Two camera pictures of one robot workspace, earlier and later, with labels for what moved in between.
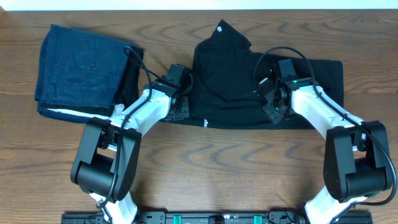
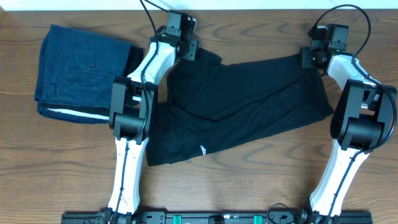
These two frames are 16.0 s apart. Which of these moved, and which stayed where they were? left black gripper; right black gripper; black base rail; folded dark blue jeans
Moved: left black gripper; right black gripper
Stayed: folded dark blue jeans; black base rail
